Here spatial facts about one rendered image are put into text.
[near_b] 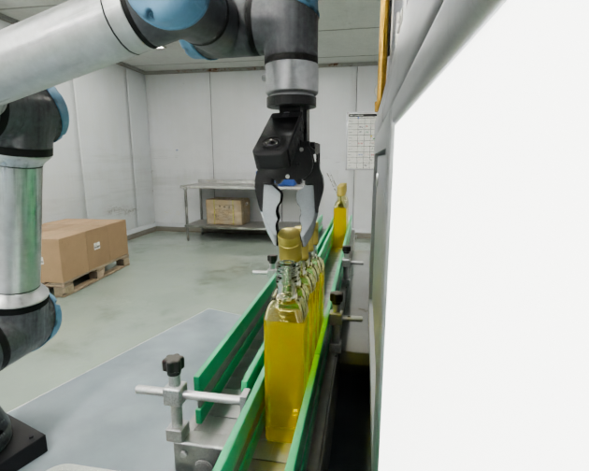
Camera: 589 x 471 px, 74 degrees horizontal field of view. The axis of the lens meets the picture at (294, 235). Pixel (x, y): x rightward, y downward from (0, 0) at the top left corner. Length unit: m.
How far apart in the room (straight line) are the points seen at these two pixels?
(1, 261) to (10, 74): 0.37
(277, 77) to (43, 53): 0.28
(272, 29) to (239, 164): 6.22
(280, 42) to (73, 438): 0.80
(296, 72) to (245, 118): 6.21
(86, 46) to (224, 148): 6.34
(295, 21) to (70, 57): 0.28
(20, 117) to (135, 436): 0.61
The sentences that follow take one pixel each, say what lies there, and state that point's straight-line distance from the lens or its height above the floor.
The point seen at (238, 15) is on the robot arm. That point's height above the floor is 1.47.
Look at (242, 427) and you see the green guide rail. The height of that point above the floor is 0.96.
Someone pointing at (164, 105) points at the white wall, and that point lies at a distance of 7.34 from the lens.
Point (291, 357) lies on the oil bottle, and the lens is 0.56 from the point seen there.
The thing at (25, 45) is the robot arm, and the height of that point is 1.41.
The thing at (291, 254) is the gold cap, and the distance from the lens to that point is 0.57.
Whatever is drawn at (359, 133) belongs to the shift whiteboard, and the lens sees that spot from 6.44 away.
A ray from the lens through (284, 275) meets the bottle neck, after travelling 0.53.
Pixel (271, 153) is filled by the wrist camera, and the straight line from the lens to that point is 0.47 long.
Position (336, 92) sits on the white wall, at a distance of 6.54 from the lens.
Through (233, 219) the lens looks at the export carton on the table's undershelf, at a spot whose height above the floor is 0.35.
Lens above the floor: 1.28
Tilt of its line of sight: 11 degrees down
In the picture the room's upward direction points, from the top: straight up
